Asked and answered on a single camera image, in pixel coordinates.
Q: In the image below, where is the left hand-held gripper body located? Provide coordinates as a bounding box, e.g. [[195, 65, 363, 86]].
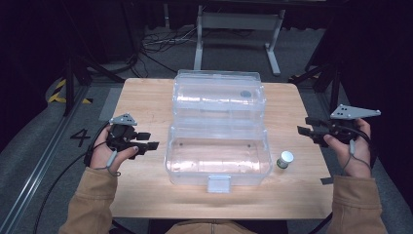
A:
[[105, 112, 140, 161]]

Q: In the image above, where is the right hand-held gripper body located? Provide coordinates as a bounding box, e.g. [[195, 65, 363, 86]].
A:
[[319, 103, 382, 146]]

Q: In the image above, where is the small white bottle green label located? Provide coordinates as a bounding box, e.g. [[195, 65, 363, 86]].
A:
[[276, 150, 295, 170]]

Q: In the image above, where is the clear plastic storage box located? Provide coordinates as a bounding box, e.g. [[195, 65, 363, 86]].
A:
[[164, 68, 274, 195]]

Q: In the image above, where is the person's left hand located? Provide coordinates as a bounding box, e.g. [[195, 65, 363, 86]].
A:
[[89, 125, 140, 173]]

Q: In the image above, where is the person's right hand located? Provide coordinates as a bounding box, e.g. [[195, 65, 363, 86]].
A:
[[322, 118, 373, 179]]

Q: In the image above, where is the black tripod stand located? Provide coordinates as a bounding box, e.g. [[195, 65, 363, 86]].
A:
[[62, 55, 127, 117], [287, 60, 343, 110]]

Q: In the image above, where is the yellow black hazard tape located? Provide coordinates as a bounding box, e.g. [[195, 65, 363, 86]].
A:
[[47, 78, 94, 105]]

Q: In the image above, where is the person's tan jacket torso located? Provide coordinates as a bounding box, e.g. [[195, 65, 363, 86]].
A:
[[165, 219, 257, 234]]

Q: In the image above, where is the grey right gripper wrist strap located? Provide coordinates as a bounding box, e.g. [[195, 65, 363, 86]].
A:
[[340, 138, 373, 176]]

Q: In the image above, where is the grey gripper wrist strap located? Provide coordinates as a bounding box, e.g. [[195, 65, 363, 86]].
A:
[[94, 148, 122, 178], [340, 138, 373, 176]]

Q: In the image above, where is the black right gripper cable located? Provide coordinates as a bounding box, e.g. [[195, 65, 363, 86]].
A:
[[337, 125, 379, 170]]

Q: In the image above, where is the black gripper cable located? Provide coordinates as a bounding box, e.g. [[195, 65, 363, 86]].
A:
[[337, 125, 379, 170], [32, 120, 115, 234]]

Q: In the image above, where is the grey left gripper wrist strap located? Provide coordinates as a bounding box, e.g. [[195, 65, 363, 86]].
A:
[[94, 148, 122, 178]]

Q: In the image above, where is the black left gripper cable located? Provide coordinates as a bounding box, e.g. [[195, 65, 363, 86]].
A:
[[32, 120, 115, 234]]

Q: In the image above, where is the bundle of floor cables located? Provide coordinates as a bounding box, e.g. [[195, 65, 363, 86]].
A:
[[138, 26, 200, 55]]

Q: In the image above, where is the grey metal desk frame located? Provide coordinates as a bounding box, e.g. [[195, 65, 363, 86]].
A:
[[192, 4, 287, 78]]

